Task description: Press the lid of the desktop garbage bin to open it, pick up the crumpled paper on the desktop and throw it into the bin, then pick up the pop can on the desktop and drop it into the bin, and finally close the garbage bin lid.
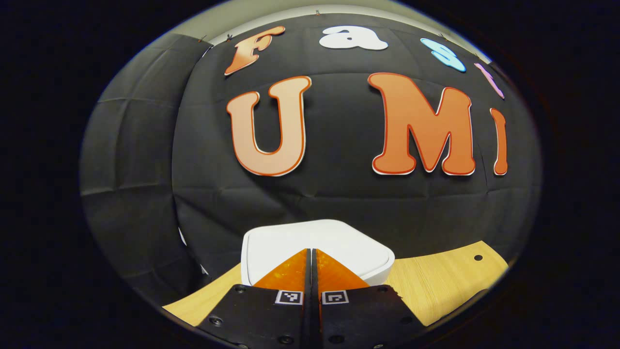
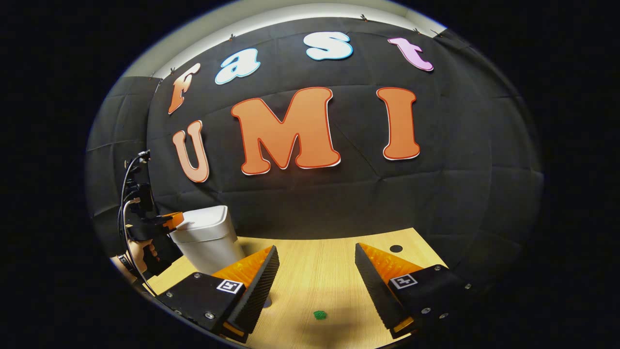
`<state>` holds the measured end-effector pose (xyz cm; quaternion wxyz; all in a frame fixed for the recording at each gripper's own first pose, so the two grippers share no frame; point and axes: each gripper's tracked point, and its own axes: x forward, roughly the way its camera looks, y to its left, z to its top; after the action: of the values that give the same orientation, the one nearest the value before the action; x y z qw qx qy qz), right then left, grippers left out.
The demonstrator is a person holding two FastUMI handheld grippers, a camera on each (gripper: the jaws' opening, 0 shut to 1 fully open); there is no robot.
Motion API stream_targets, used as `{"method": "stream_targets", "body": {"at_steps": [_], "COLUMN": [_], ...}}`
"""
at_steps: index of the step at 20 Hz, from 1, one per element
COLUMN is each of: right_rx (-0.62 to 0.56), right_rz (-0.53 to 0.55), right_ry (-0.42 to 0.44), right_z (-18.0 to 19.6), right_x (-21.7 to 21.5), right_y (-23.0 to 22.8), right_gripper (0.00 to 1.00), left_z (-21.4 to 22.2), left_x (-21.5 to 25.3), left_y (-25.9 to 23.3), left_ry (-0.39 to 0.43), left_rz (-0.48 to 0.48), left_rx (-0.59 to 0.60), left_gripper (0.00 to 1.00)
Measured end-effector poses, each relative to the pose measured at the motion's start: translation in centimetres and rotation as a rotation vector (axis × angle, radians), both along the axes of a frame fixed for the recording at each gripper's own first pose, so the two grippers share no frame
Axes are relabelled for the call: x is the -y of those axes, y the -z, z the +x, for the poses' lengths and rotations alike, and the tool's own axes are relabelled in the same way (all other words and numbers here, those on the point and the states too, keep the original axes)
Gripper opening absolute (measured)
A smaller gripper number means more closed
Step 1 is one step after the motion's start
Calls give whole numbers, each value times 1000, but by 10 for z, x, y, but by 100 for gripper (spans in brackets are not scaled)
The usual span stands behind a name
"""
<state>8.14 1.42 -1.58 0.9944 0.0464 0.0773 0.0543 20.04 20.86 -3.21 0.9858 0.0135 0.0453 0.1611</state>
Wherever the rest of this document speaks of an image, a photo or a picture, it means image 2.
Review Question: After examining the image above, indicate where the white desktop garbage bin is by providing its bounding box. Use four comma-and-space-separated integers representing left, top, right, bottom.
168, 205, 246, 275

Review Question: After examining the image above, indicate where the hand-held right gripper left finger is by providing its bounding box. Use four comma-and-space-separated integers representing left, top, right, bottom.
156, 245, 280, 344

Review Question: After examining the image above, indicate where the wooden desktop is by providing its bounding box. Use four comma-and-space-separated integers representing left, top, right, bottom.
145, 227, 449, 349

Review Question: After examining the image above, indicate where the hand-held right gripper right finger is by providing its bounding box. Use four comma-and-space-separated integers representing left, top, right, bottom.
355, 242, 478, 340

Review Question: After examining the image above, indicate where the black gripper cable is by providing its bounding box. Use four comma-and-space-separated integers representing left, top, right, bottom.
118, 151, 151, 292

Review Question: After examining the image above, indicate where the black backdrop cloth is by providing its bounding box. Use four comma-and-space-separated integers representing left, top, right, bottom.
86, 17, 543, 291

